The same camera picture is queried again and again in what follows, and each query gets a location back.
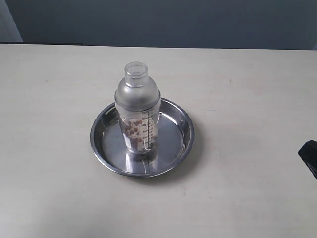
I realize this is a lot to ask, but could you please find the clear plastic shaker bottle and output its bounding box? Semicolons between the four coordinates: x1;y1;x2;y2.
114;61;161;154

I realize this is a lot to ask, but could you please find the round stainless steel plate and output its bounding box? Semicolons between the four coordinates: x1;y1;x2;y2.
90;98;195;178

